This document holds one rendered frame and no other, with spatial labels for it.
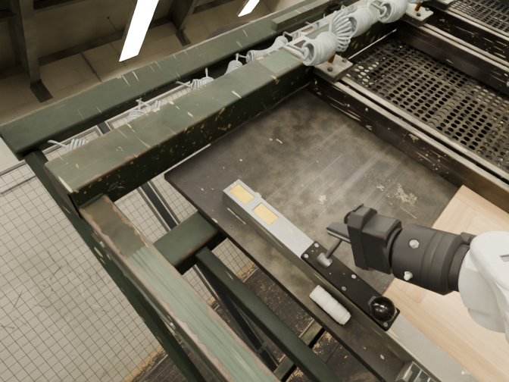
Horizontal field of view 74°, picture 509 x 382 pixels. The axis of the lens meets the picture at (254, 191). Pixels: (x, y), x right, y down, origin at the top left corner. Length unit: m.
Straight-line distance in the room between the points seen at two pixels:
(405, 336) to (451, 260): 0.23
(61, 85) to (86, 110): 4.49
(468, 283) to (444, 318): 0.28
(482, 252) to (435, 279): 0.07
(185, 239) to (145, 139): 0.23
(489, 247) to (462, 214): 0.46
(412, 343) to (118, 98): 1.11
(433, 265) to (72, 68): 5.67
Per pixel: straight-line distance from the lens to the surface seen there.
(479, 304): 0.54
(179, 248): 0.76
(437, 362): 0.72
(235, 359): 0.60
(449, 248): 0.52
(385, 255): 0.56
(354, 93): 1.04
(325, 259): 0.68
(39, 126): 1.25
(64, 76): 5.83
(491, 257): 0.49
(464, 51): 1.50
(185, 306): 0.62
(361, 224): 0.55
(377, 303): 0.57
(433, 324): 0.77
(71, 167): 0.75
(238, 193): 0.75
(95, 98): 1.29
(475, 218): 0.97
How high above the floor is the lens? 1.76
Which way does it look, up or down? 8 degrees down
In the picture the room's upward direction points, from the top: 33 degrees counter-clockwise
